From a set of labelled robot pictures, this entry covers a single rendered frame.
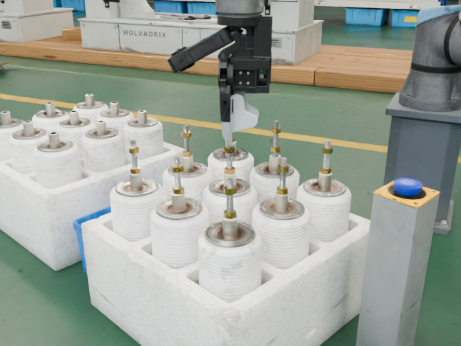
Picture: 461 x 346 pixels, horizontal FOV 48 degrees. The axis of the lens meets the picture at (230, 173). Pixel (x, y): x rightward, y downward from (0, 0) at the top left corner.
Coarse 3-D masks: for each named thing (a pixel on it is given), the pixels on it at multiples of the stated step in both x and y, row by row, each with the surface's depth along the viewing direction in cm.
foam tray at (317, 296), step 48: (96, 240) 92; (144, 240) 89; (336, 240) 89; (96, 288) 98; (144, 288) 84; (192, 288) 76; (288, 288) 78; (336, 288) 89; (144, 336) 89; (192, 336) 77; (240, 336) 72; (288, 336) 82
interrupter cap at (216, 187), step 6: (216, 180) 94; (222, 180) 95; (240, 180) 94; (210, 186) 92; (216, 186) 92; (222, 186) 93; (240, 186) 92; (246, 186) 92; (216, 192) 89; (222, 192) 90; (240, 192) 90; (246, 192) 90
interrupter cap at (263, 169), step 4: (260, 164) 102; (264, 164) 102; (268, 164) 102; (288, 164) 102; (256, 168) 100; (260, 168) 100; (264, 168) 100; (268, 168) 101; (292, 168) 100; (260, 172) 98; (264, 172) 98; (268, 172) 98; (272, 172) 99; (276, 172) 99; (288, 172) 98; (292, 172) 98; (268, 176) 96; (272, 176) 96; (276, 176) 96
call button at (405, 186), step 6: (396, 180) 76; (402, 180) 76; (408, 180) 76; (414, 180) 76; (396, 186) 75; (402, 186) 74; (408, 186) 74; (414, 186) 74; (420, 186) 74; (402, 192) 74; (408, 192) 73; (414, 192) 73
